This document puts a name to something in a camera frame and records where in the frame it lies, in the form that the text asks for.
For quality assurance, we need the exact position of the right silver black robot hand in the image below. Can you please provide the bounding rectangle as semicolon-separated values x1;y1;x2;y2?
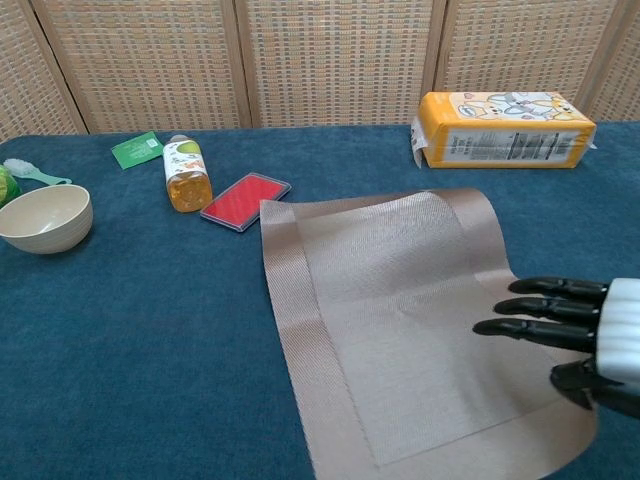
472;276;640;416

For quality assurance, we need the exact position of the beige woven placemat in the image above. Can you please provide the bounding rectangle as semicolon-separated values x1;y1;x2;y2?
258;187;600;480

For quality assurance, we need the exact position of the white bowl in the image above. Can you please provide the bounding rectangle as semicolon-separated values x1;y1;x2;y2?
0;183;95;255

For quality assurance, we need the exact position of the orange cartoon tissue pack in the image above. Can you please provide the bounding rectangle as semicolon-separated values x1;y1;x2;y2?
410;90;599;170

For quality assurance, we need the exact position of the woven bamboo folding screen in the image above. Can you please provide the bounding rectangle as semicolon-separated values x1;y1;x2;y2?
0;0;640;144

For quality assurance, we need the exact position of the red pad clear case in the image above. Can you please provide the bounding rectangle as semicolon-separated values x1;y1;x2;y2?
199;172;293;235

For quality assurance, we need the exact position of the amber juice bottle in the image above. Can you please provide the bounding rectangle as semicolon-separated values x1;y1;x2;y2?
162;134;214;215

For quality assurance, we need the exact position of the blue felt table cover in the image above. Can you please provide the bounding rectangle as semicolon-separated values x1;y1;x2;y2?
0;121;640;480

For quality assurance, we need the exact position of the green square sachet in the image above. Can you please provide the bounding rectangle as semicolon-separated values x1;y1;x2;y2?
110;130;165;171

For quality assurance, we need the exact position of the mint green brush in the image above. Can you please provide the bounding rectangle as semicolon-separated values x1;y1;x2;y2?
2;157;73;187

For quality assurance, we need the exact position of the green yellow tissue pack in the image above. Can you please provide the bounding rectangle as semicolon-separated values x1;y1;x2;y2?
0;164;24;211

